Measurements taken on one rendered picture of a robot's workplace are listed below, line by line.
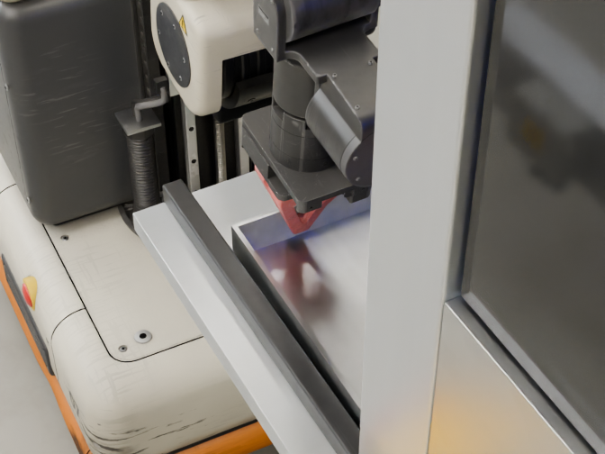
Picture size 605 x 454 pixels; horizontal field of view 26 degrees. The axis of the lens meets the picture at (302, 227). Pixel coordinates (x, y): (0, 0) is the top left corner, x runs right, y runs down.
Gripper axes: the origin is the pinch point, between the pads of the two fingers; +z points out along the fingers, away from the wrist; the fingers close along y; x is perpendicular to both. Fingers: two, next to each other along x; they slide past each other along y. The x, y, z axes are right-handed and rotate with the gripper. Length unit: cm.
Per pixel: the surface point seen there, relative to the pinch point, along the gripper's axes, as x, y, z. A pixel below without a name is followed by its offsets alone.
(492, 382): -12, 37, -34
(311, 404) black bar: -8.0, 16.8, -1.7
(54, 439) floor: -12, -48, 97
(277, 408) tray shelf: -9.7, 14.9, 0.3
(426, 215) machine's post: -12, 30, -39
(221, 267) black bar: -7.8, 1.5, -0.1
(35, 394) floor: -11, -58, 98
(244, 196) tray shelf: -1.6, -6.9, 3.0
